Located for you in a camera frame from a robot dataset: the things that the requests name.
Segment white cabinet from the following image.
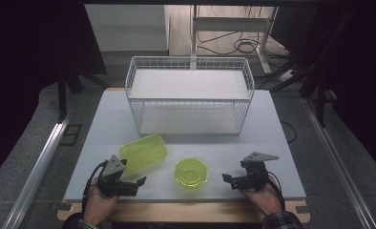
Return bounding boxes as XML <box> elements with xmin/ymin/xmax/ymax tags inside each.
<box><xmin>84</xmin><ymin>4</ymin><xmax>171</xmax><ymax>57</ymax></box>

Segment white desk frame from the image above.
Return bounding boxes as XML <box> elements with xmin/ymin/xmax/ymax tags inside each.
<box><xmin>190</xmin><ymin>4</ymin><xmax>280</xmax><ymax>74</ymax></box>

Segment round green plastic container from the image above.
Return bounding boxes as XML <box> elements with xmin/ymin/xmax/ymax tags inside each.
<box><xmin>174</xmin><ymin>157</ymin><xmax>209</xmax><ymax>189</ymax></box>

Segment black stand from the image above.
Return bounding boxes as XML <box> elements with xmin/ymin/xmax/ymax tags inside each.
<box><xmin>268</xmin><ymin>12</ymin><xmax>352</xmax><ymax>128</ymax></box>
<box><xmin>56</xmin><ymin>63</ymin><xmax>112</xmax><ymax>123</ymax></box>

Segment thin black floor cable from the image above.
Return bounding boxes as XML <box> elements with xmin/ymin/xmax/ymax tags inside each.
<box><xmin>280</xmin><ymin>119</ymin><xmax>298</xmax><ymax>144</ymax></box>

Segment white wire rack shelf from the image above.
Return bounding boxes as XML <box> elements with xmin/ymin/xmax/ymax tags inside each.
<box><xmin>124</xmin><ymin>55</ymin><xmax>256</xmax><ymax>137</ymax></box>

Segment rectangular green plastic container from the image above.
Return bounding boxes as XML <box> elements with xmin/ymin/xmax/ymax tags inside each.
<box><xmin>118</xmin><ymin>133</ymin><xmax>169</xmax><ymax>175</ymax></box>

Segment person's right hand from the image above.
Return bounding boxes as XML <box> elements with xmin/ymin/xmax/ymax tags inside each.
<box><xmin>240</xmin><ymin>175</ymin><xmax>283</xmax><ymax>218</ymax></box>

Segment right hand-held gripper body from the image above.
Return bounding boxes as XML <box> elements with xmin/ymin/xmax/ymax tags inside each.
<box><xmin>232</xmin><ymin>151</ymin><xmax>280</xmax><ymax>193</ymax></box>

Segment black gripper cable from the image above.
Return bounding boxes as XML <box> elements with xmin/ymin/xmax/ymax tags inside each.
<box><xmin>81</xmin><ymin>160</ymin><xmax>110</xmax><ymax>218</ymax></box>
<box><xmin>266</xmin><ymin>171</ymin><xmax>286</xmax><ymax>212</ymax></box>

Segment person's left hand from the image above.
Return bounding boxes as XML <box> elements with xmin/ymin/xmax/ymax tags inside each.
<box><xmin>81</xmin><ymin>177</ymin><xmax>119</xmax><ymax>226</ymax></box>

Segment aluminium rail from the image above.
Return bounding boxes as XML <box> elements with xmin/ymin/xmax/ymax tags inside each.
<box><xmin>302</xmin><ymin>96</ymin><xmax>376</xmax><ymax>229</ymax></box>
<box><xmin>1</xmin><ymin>114</ymin><xmax>73</xmax><ymax>229</ymax></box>

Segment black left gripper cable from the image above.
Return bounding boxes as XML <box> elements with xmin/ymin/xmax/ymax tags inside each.
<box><xmin>81</xmin><ymin>160</ymin><xmax>110</xmax><ymax>218</ymax></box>

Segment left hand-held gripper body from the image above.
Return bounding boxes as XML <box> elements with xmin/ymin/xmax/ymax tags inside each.
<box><xmin>94</xmin><ymin>155</ymin><xmax>139</xmax><ymax>198</ymax></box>

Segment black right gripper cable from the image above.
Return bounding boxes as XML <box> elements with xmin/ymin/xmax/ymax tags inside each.
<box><xmin>266</xmin><ymin>171</ymin><xmax>286</xmax><ymax>212</ymax></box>

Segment white power strip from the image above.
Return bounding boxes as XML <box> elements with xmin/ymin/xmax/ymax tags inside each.
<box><xmin>277</xmin><ymin>70</ymin><xmax>298</xmax><ymax>82</ymax></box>

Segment black cables on floor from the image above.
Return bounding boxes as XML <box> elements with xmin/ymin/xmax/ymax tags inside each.
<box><xmin>197</xmin><ymin>31</ymin><xmax>292</xmax><ymax>61</ymax></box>

